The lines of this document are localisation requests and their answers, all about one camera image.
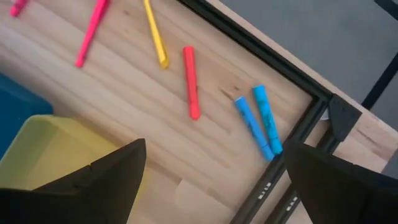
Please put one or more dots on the black floor tape strip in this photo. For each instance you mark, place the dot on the black floor tape strip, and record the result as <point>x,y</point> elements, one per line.
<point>381,82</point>
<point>388,7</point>

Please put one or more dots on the pink pen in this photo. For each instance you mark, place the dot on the pink pen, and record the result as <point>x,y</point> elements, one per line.
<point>90,34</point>

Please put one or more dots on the black aluminium frame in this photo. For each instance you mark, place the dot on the black aluminium frame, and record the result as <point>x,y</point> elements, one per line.
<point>248,42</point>

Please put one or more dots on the blue plastic bin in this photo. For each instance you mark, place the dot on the blue plastic bin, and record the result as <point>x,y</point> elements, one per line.
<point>18,105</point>

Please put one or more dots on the yellow plastic bin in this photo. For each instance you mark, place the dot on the yellow plastic bin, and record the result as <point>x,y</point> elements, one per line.
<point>46,149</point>

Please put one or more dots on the blue marker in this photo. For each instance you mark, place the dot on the blue marker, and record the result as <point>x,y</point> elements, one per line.
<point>253,127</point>
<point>267,118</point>

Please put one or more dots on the yellow pen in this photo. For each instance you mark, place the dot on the yellow pen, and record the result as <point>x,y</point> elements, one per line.
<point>155,34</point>

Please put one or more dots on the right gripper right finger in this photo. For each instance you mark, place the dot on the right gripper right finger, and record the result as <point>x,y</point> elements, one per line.
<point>326,193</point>

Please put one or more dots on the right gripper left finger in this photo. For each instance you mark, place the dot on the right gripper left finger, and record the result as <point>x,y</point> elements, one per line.
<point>102,186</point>

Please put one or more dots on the red marker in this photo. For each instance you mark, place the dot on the red marker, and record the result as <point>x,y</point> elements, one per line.
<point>191,84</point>

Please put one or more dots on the short pink highlighter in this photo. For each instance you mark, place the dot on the short pink highlighter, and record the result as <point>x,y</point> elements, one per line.
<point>17,7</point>

